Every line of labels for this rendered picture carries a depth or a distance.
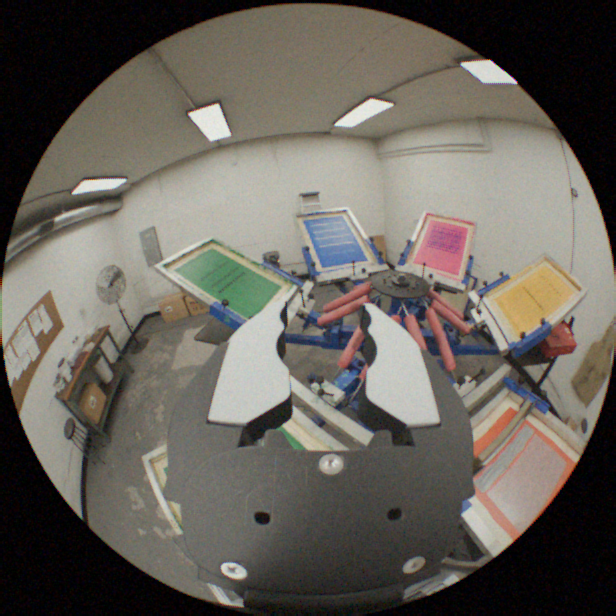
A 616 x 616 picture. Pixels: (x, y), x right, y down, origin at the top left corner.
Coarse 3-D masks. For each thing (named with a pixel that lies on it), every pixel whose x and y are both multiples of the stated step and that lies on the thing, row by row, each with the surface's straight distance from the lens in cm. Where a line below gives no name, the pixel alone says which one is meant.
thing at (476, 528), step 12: (504, 396) 102; (516, 396) 106; (492, 408) 95; (480, 420) 89; (540, 420) 106; (552, 420) 105; (564, 432) 106; (576, 444) 110; (468, 516) 69; (468, 528) 70; (480, 528) 70; (480, 540) 71; (492, 540) 73; (492, 552) 73
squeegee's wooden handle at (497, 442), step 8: (528, 400) 94; (520, 416) 86; (512, 424) 82; (504, 432) 78; (496, 440) 75; (504, 440) 83; (488, 448) 72; (496, 448) 77; (480, 456) 69; (488, 456) 74; (480, 464) 72
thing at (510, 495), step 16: (480, 448) 85; (512, 464) 86; (496, 480) 81; (512, 480) 84; (528, 480) 88; (480, 496) 76; (496, 496) 79; (512, 496) 82; (528, 496) 86; (544, 496) 91; (496, 512) 78; (512, 512) 81; (528, 512) 85; (512, 528) 81
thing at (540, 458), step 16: (512, 416) 100; (496, 432) 92; (528, 448) 94; (544, 448) 98; (560, 448) 105; (528, 464) 90; (544, 464) 95; (560, 464) 101; (576, 464) 110; (544, 480) 93; (560, 480) 99
